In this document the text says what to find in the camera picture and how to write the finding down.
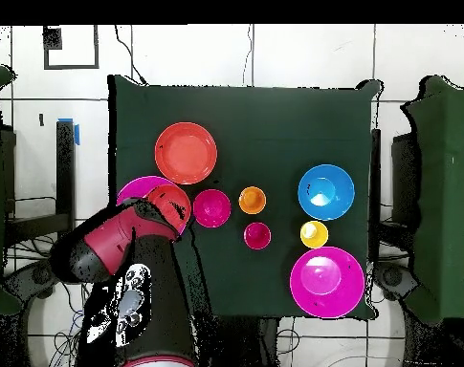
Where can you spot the small red plastic bowl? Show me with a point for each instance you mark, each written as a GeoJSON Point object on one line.
{"type": "Point", "coordinates": [212, 208]}

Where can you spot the small orange plastic bowl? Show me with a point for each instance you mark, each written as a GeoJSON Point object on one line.
{"type": "Point", "coordinates": [170, 198]}

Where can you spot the large orange plastic bowl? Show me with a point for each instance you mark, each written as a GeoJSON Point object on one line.
{"type": "Point", "coordinates": [185, 153]}

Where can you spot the large pink plastic bowl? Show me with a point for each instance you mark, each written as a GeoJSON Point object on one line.
{"type": "Point", "coordinates": [136, 187]}
{"type": "Point", "coordinates": [327, 283]}

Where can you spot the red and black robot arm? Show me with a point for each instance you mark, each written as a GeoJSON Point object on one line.
{"type": "Point", "coordinates": [109, 237]}

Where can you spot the orange plastic cup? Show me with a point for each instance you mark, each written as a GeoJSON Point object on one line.
{"type": "Point", "coordinates": [252, 200]}

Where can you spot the red plastic cup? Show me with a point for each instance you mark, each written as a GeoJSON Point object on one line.
{"type": "Point", "coordinates": [257, 236]}

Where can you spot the yellow plastic cup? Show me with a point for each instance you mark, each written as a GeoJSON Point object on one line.
{"type": "Point", "coordinates": [314, 237]}

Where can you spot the dark green tablecloth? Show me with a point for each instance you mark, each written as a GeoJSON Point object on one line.
{"type": "Point", "coordinates": [235, 111]}

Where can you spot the blue plastic bowl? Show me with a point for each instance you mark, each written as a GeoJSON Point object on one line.
{"type": "Point", "coordinates": [326, 183]}

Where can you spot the black metal stand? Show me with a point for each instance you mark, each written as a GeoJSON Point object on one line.
{"type": "Point", "coordinates": [65, 172]}
{"type": "Point", "coordinates": [375, 191]}

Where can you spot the grey office chair base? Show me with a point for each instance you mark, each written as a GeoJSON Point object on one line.
{"type": "Point", "coordinates": [392, 279]}
{"type": "Point", "coordinates": [36, 279]}

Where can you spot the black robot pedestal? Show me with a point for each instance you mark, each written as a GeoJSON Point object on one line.
{"type": "Point", "coordinates": [239, 344]}

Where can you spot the black square floor frame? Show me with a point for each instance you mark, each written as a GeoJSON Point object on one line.
{"type": "Point", "coordinates": [52, 38]}

